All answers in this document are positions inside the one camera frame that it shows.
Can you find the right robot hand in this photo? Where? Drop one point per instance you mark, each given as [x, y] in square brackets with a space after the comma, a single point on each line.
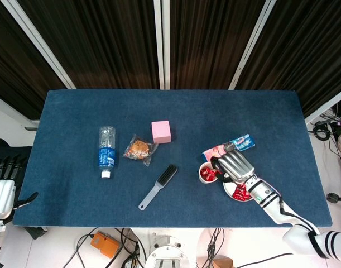
[237, 166]

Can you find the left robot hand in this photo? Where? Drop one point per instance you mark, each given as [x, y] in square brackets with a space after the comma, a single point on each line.
[1, 198]

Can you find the red candy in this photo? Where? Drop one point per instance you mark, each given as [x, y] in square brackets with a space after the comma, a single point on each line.
[237, 194]
[206, 173]
[245, 192]
[215, 173]

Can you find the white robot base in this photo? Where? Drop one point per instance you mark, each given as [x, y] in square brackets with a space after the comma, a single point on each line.
[166, 254]

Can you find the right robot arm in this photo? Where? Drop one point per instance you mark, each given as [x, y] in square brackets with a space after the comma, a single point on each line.
[265, 192]

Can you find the white paper cup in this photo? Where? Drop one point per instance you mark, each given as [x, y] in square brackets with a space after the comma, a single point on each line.
[208, 181]

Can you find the blue cookie box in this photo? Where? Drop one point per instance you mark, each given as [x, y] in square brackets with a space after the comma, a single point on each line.
[242, 142]

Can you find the round metal plate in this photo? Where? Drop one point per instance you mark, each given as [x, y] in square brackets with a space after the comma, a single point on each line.
[228, 190]

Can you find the grey brush black bristles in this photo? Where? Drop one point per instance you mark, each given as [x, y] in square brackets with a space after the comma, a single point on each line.
[166, 174]

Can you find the blue table cloth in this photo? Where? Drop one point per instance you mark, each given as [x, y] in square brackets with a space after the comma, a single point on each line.
[75, 201]

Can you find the pink foam cube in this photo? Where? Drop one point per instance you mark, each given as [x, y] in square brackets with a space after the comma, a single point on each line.
[161, 132]

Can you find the brown rounded object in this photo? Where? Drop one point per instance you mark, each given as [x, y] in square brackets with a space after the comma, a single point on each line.
[221, 262]

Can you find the packaged bread bun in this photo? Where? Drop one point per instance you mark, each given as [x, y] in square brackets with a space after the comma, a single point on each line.
[138, 150]

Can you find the small black floor device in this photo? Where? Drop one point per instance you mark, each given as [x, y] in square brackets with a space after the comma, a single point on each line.
[333, 197]

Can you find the clear plastic water bottle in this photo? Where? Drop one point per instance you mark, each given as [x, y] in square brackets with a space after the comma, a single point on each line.
[106, 156]

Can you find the orange control box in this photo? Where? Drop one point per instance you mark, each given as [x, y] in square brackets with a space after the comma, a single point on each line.
[104, 245]

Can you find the dark brown curtain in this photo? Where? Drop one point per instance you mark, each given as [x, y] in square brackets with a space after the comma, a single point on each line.
[209, 42]
[312, 56]
[8, 56]
[103, 42]

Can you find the white partition frame rail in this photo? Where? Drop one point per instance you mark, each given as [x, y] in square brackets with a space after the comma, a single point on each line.
[14, 111]
[326, 107]

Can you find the white partition frame post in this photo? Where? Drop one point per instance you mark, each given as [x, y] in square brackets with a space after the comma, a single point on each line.
[166, 42]
[254, 42]
[158, 42]
[38, 42]

